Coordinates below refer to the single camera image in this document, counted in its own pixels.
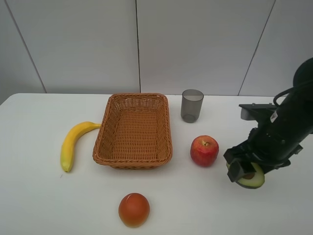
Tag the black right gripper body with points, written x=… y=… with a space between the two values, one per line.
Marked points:
x=275 y=140

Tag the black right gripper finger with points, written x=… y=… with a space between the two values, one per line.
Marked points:
x=242 y=170
x=237 y=153

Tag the halved green avocado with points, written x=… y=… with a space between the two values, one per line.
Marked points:
x=256 y=182

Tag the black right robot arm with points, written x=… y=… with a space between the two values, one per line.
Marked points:
x=299 y=97

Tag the brown wicker basket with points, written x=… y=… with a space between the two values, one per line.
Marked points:
x=135 y=132

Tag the red apple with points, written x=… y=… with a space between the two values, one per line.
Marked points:
x=204 y=150

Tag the grey translucent plastic cup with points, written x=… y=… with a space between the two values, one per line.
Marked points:
x=191 y=105

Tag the orange round fruit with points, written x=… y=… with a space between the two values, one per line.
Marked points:
x=134 y=210

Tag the yellow banana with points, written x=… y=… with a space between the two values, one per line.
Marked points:
x=68 y=146

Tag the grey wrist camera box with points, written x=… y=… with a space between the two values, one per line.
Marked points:
x=257 y=112

